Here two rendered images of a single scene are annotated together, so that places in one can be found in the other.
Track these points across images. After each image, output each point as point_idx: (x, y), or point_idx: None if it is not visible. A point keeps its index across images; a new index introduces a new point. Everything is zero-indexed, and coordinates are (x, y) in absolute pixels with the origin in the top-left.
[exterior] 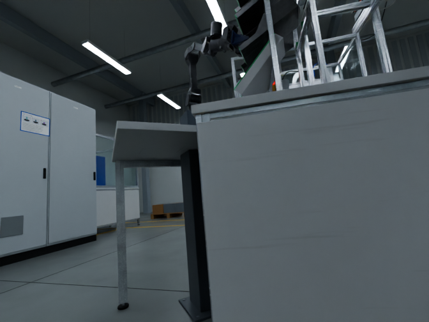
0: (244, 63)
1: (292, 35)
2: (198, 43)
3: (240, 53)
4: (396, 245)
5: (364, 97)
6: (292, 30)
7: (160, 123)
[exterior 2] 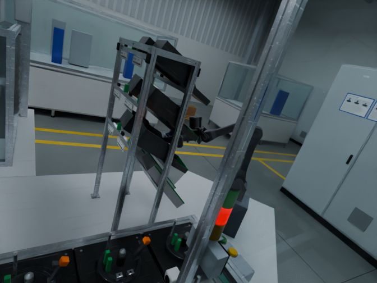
0: (175, 154)
1: (130, 134)
2: (227, 125)
3: (176, 145)
4: None
5: None
6: (128, 132)
7: (180, 177)
